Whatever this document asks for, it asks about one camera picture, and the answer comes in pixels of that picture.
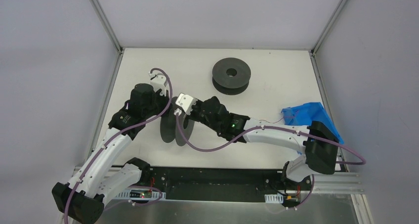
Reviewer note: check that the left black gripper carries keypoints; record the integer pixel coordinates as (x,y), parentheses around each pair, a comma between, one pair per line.
(156,96)

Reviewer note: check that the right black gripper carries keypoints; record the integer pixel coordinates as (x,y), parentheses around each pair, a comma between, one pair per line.
(197,108)

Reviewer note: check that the black cable spool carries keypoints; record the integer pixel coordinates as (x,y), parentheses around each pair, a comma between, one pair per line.
(231,76)

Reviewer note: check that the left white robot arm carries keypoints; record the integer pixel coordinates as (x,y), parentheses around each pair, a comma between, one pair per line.
(84,197)

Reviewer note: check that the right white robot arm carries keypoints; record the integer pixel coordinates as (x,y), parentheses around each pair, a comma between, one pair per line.
(316,143)

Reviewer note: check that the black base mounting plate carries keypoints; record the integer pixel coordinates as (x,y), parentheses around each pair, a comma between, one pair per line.
(223,185)

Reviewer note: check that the blue plastic bin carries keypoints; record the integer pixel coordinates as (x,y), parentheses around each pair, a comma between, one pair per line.
(306,113)

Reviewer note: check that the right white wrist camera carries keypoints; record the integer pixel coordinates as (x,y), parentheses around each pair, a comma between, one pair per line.
(185,102)

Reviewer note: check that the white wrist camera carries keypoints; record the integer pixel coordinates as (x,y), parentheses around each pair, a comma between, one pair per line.
(185,102)
(158,81)

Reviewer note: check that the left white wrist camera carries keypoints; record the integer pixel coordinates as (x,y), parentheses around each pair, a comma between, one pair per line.
(158,81)

